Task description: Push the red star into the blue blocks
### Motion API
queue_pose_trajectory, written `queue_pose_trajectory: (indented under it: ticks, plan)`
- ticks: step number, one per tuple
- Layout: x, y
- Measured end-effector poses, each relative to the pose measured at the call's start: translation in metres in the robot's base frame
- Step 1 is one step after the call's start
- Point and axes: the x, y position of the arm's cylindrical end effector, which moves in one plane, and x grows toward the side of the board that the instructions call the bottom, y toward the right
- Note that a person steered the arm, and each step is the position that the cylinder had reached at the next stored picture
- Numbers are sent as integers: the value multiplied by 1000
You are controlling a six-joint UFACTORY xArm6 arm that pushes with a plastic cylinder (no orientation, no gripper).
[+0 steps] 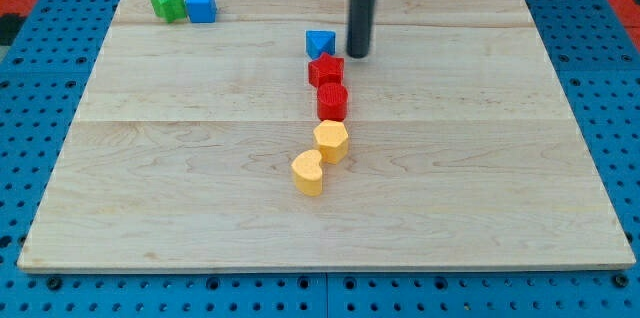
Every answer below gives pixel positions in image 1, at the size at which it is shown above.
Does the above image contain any blue cube block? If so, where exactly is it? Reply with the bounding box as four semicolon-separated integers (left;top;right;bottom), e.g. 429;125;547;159
185;0;217;23

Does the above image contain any yellow hexagon block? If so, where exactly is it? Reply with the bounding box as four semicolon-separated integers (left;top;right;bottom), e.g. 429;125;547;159
313;120;349;164

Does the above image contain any green cube block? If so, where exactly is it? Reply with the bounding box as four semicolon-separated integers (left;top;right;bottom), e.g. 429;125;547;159
150;0;187;23

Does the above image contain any wooden board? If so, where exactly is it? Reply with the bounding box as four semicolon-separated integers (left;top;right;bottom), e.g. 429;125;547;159
18;0;635;274

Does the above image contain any red cylinder block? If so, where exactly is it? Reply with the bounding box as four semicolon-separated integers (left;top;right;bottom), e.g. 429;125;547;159
317;83;348;121

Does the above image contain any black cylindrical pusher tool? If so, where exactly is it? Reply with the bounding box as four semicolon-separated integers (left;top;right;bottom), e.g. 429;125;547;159
346;0;376;59

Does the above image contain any yellow heart block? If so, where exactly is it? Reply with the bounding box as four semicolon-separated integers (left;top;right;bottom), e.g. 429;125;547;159
291;149;324;196

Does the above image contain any blue triangle block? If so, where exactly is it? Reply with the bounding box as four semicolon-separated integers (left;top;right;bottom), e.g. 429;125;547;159
305;30;336;60

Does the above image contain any red star block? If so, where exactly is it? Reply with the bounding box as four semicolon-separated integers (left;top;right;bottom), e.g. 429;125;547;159
308;52;345;88

